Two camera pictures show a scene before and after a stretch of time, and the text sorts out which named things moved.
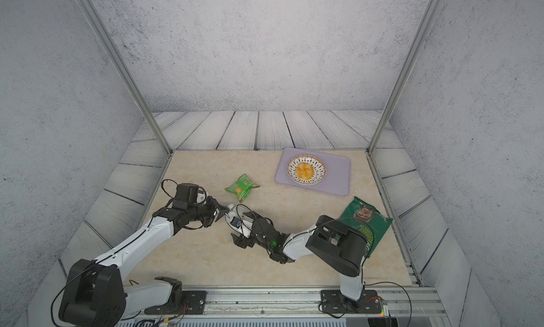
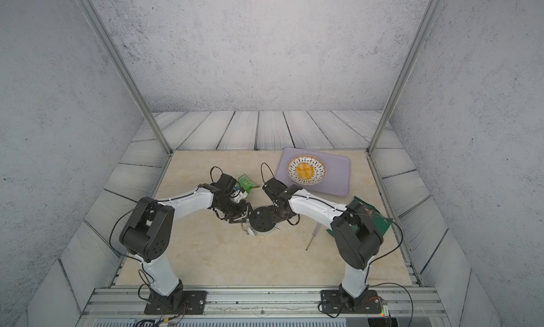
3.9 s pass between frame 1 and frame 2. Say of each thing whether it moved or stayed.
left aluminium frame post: stayed
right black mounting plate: stayed
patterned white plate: stayed
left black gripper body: moved
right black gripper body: moved
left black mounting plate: stayed
